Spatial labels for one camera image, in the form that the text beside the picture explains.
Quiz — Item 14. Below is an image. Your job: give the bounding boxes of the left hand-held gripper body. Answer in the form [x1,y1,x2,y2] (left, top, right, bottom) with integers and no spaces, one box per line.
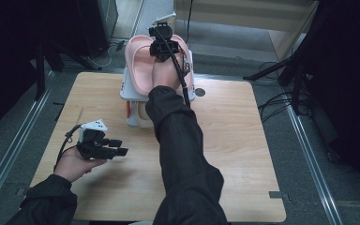
[76,118,114,161]

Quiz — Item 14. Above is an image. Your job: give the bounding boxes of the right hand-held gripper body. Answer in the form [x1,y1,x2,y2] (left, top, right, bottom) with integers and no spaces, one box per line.
[148,12,182,63]

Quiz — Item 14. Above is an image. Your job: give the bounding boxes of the cream perforated clog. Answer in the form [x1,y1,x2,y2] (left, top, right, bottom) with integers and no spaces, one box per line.
[136,101,155,128]

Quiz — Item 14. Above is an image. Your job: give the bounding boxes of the white shoe rack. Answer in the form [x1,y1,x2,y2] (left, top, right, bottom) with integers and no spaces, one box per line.
[120,46,197,128]

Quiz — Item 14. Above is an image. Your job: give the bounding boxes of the person's left hand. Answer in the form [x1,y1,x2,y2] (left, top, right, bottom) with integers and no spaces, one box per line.
[53,146,108,184]

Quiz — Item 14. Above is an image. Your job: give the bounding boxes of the person's right hand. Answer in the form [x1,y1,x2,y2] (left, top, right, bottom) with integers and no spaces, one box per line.
[152,53,186,92]

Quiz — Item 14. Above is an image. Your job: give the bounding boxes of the small dark floor plug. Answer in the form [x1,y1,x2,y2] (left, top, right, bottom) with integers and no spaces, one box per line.
[115,38,129,53]

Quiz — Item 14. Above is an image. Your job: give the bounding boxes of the black cabinet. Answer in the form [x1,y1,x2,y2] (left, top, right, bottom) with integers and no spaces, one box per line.
[74,0,119,58]

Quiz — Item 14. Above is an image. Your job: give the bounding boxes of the light wooden shelf unit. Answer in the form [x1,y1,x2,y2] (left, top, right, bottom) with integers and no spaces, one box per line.
[172,0,322,62]

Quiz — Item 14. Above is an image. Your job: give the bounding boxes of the dark curtain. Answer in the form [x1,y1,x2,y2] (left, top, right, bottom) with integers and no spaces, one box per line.
[306,0,360,201]

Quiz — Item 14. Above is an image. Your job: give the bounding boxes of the left hand-held gripper black cable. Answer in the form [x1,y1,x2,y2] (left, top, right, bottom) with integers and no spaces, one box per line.
[54,124,83,173]

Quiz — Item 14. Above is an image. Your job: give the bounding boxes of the black hanging cable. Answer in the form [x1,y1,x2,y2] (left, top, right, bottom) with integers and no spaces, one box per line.
[182,0,195,45]

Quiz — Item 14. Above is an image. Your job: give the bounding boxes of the white floor cable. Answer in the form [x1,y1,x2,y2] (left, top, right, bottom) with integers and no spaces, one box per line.
[87,43,114,68]

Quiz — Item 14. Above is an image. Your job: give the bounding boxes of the metal floor rail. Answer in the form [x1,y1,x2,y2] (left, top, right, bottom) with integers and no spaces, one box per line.
[285,104,345,225]
[0,69,55,214]

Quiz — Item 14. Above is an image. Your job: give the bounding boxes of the black floor cables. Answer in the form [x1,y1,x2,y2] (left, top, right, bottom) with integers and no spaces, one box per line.
[257,90,310,124]

